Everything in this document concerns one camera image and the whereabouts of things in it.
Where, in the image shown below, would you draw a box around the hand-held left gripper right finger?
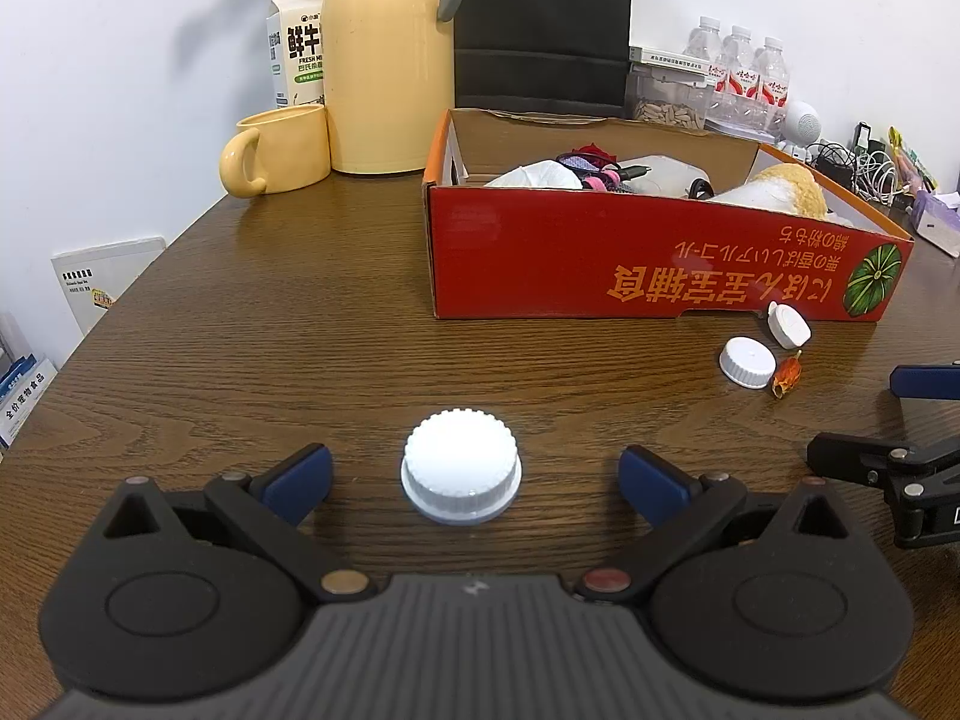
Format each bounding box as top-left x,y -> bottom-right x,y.
576,444 -> 852,605

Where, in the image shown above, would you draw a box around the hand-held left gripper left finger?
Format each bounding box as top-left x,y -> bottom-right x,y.
103,444 -> 376,602

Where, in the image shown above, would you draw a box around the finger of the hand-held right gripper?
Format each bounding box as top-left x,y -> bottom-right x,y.
890,362 -> 960,398
808,431 -> 960,492

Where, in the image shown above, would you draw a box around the large white ribbed cap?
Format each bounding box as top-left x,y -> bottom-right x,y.
401,409 -> 522,526

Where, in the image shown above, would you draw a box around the white plush sheep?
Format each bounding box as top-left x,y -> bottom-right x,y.
709,163 -> 856,226

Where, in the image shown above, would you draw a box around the red cardboard box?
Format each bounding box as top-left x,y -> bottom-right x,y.
422,109 -> 916,323

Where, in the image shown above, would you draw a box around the clear plastic box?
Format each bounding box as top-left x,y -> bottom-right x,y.
619,154 -> 713,200

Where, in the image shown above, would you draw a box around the white mask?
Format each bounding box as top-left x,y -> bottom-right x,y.
484,161 -> 583,190

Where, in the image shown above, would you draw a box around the orange candy wrapper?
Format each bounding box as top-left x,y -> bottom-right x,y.
771,351 -> 805,398

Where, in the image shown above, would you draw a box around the small white bottle cap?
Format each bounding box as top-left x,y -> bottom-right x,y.
766,303 -> 812,350
720,337 -> 777,389

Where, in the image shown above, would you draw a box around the purple tissue box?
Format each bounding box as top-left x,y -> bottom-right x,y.
911,191 -> 960,256

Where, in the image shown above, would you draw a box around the green snack packet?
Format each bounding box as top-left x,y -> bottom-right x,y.
889,127 -> 938,194

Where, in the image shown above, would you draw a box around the white board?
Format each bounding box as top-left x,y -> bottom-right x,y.
51,238 -> 166,335

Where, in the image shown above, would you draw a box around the white robot toy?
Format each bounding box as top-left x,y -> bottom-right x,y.
780,101 -> 823,158

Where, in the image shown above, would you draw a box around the blue white cartons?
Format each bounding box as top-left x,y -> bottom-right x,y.
0,315 -> 58,451

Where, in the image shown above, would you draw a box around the yellow mug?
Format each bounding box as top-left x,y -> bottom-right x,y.
220,105 -> 332,198

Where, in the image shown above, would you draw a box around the water bottle red label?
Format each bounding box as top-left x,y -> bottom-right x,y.
754,36 -> 793,133
721,25 -> 760,128
686,15 -> 728,121

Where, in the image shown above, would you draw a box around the clear seed container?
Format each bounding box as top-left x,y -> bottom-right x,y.
626,45 -> 713,128

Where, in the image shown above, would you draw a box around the yellow thermos jug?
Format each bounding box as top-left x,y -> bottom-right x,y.
321,0 -> 475,175

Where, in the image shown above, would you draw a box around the white milk carton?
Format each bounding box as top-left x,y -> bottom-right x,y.
266,0 -> 331,110

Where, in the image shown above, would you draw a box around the black paper bag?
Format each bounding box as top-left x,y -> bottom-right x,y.
454,0 -> 635,121

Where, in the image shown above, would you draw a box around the black cable bundle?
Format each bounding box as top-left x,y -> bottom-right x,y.
810,139 -> 860,192

